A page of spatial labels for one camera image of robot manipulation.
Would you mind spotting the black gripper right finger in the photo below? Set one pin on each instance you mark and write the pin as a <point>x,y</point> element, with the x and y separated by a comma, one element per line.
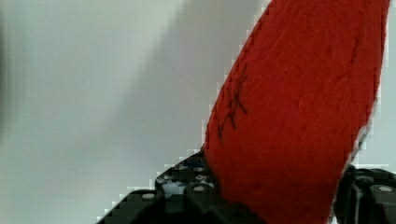
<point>366,196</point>

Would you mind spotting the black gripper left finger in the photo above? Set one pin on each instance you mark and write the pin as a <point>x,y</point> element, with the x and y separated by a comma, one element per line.
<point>186,193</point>

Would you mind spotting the red felt ketchup bottle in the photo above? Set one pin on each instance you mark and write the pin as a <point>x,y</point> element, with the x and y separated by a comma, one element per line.
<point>294,107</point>

